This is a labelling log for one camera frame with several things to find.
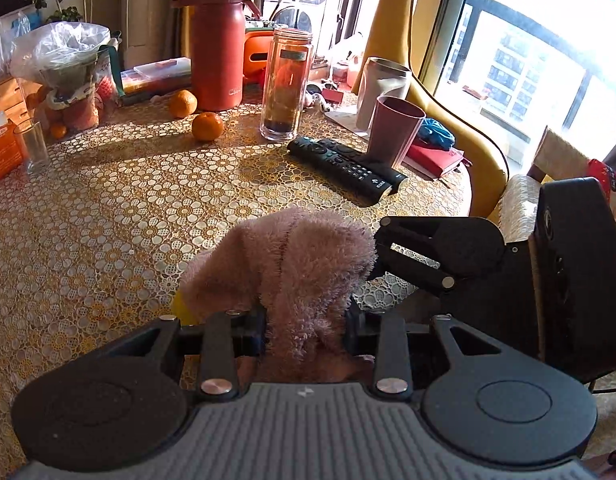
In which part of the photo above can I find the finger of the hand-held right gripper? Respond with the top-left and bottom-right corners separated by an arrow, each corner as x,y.
374,215 -> 508,281
366,247 -> 457,293

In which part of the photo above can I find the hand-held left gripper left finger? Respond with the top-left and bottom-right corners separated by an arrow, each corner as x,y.
115,308 -> 269,403

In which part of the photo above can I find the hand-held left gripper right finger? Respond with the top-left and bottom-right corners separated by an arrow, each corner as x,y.
345,305 -> 495,402

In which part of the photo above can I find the pink fluffy cloth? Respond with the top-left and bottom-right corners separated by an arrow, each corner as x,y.
180,207 -> 379,386

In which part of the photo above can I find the orange plastic container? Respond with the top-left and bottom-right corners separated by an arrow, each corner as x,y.
243,26 -> 277,85

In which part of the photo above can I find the yellow sponge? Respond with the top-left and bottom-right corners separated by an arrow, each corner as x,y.
171,292 -> 205,327

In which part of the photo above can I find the woven seat chair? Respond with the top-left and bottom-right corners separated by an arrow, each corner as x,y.
487,125 -> 605,243

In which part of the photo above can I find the red notebook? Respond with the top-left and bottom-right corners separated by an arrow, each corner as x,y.
403,142 -> 472,180

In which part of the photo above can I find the red snack packet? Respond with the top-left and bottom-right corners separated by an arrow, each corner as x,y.
585,158 -> 616,252

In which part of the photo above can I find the yellow chair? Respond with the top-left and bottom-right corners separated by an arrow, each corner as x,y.
352,0 -> 510,219

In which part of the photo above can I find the blue cloth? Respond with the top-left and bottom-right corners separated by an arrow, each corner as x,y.
418,117 -> 457,151

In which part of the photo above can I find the dark red plastic cup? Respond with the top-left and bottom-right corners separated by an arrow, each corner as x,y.
366,95 -> 427,169

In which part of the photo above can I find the black remote control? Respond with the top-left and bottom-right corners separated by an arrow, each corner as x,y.
300,136 -> 409,191
287,140 -> 391,206

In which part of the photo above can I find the orange mandarin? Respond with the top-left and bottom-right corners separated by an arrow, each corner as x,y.
191,111 -> 225,142
169,89 -> 198,119

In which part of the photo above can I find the clear glass tumbler bottle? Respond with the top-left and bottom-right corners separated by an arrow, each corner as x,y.
259,24 -> 315,143

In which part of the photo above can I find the clear plastic storage box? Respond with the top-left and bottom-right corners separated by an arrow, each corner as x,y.
118,56 -> 193,96

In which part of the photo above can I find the red thermos jug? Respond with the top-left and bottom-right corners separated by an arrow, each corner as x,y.
170,0 -> 249,113

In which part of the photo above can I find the small clear drinking glass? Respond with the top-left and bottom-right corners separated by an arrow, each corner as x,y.
14,118 -> 50,175

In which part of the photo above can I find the orange cardboard box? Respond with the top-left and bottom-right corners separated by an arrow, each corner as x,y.
0,111 -> 29,189

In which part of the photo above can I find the clear plastic bag of fruit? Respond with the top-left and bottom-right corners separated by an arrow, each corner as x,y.
10,21 -> 120,139

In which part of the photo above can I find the wooden box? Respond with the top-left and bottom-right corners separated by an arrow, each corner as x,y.
0,76 -> 29,117

